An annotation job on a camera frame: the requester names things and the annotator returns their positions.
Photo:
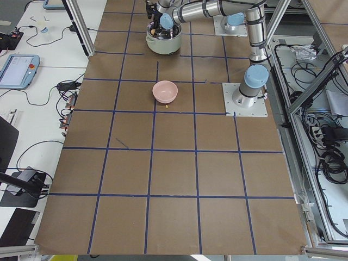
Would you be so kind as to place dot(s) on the pink bowl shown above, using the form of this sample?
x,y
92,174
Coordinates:
x,y
165,91

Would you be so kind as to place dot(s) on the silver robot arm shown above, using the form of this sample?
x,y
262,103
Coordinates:
x,y
230,22
180,12

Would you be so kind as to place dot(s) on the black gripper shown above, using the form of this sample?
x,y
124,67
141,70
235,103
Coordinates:
x,y
165,31

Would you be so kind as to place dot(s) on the aluminium frame post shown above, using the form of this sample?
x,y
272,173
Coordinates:
x,y
76,18

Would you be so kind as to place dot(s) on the pale green cooking pot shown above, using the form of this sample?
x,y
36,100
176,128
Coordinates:
x,y
164,42

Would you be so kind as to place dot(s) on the paper cup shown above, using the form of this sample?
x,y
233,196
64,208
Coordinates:
x,y
42,27

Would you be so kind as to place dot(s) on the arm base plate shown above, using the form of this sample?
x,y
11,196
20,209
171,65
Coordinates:
x,y
241,106
240,31

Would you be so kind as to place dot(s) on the blue teach pendant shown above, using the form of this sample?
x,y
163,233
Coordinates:
x,y
53,5
19,71

